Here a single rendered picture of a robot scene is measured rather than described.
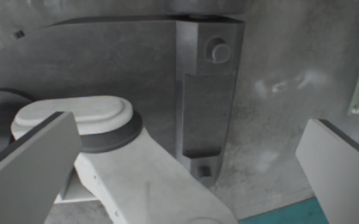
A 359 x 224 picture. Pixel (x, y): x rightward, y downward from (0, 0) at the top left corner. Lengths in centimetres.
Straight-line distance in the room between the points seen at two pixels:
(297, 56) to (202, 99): 45
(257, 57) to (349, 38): 38
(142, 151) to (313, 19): 69
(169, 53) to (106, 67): 14
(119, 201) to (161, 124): 30
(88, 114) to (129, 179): 13
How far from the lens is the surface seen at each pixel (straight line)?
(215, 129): 55
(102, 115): 35
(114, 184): 30
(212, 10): 43
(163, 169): 30
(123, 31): 44
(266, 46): 74
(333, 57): 94
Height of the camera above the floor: 61
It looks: 58 degrees down
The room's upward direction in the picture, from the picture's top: 162 degrees clockwise
